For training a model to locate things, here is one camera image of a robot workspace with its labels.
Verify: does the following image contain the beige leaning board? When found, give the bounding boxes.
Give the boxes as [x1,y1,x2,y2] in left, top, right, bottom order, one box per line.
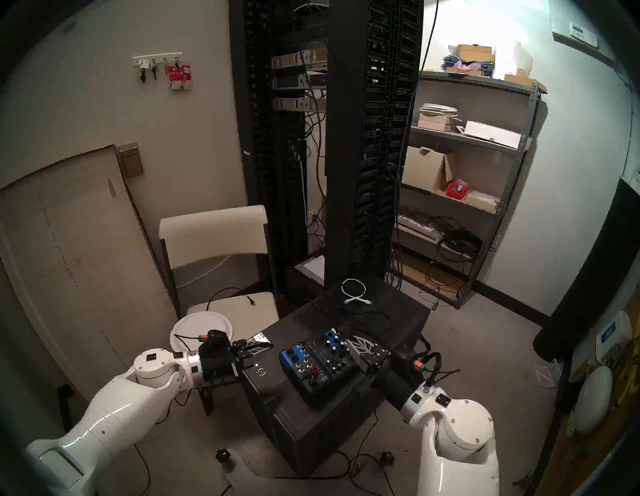
[0,145,178,401]

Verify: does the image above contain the black cable bundle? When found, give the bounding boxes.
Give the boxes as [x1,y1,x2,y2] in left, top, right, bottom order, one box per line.
[437,217,496,263]

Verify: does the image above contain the white key hook rail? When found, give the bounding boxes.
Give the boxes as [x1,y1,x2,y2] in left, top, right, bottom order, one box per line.
[132,52,183,81]

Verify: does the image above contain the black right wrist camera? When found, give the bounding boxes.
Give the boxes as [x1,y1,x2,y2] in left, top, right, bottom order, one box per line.
[392,347,426,373]

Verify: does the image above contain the grey metal shelving unit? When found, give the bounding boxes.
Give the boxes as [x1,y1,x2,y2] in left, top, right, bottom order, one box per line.
[387,70,541,308]

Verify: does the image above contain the white lattice finger part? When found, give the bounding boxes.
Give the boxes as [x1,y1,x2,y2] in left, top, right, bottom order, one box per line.
[534,357,561,388]

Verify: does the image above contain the blue pink plastic bags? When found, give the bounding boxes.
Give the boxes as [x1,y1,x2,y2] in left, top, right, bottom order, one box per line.
[441,54,493,73]

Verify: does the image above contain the beige wall switch plate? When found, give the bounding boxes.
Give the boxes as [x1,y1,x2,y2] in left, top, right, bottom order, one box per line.
[116,142,145,178]

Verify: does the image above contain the thin black cable with plug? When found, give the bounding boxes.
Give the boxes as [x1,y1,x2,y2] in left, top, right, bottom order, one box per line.
[206,286,257,313]

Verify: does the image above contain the thin white cable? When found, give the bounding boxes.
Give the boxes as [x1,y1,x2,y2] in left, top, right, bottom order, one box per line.
[175,255,233,290]

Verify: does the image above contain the red key tag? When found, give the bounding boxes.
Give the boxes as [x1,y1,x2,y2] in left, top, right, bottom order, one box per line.
[167,65,192,91]

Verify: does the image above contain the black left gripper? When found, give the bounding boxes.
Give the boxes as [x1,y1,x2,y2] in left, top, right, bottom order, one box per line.
[200,337,276,388]

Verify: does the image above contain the flat white box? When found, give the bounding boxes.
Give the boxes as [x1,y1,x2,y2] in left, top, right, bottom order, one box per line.
[464,120,523,149]

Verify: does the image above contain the white box blue label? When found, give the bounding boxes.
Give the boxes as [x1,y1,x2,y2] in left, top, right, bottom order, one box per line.
[595,310,633,366]

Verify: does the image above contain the black server rack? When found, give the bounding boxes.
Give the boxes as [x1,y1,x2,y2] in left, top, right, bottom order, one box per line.
[324,0,426,288]
[229,0,331,301]

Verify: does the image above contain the cream folding chair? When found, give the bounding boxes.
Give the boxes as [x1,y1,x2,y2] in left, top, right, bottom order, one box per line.
[159,205,280,416]

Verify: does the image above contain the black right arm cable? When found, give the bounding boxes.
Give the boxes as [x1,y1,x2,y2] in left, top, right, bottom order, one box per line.
[422,351,461,387]

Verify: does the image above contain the open cardboard box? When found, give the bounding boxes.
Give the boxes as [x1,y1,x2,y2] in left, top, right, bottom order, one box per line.
[401,146,453,193]

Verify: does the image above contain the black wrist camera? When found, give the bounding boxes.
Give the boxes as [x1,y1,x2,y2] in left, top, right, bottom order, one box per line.
[392,347,426,373]
[199,329,232,352]

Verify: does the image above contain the coiled white USB cable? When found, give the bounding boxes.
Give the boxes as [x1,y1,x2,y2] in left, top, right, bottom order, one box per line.
[341,278,373,306]

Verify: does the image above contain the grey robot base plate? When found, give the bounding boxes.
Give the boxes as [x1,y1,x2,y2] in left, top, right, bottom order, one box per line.
[220,450,426,496]

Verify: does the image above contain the black computer tower case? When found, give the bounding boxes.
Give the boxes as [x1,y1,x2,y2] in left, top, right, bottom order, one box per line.
[242,272,431,476]

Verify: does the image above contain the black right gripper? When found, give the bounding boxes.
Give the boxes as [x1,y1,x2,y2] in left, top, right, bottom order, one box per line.
[347,335,428,411]

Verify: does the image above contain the white round plate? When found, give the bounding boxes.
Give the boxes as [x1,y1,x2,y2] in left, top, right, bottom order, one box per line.
[170,311,234,353]

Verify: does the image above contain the white paper bag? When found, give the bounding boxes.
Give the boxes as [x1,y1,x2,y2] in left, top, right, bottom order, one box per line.
[492,41,535,78]

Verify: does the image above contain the grey flat device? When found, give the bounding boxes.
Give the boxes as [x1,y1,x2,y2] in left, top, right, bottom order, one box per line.
[295,254,326,283]

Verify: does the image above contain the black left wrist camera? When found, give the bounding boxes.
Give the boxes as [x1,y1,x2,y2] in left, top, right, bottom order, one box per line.
[199,329,232,352]

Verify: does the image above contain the flat beige box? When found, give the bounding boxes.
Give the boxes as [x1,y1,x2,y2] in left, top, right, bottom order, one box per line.
[462,190,501,212]

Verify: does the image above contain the white oval device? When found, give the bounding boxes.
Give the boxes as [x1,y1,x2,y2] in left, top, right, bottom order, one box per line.
[572,365,613,435]

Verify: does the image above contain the coiled white cables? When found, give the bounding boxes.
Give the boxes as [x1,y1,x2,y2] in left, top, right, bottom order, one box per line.
[417,103,460,118]

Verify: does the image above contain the low brown cardboard box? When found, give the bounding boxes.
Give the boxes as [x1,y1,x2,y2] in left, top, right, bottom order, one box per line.
[504,72,547,93]

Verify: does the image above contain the white wall thermostat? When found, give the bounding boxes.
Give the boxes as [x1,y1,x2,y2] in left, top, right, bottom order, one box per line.
[569,21,599,49]

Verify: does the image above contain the pink white package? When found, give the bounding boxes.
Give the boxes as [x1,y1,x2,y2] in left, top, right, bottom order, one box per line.
[397,212,445,241]

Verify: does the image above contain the blue black audio mixer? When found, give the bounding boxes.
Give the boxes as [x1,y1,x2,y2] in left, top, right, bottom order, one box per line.
[278,327,361,406]

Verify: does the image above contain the small beige box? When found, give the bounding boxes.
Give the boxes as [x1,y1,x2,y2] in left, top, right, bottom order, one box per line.
[417,115,458,132]

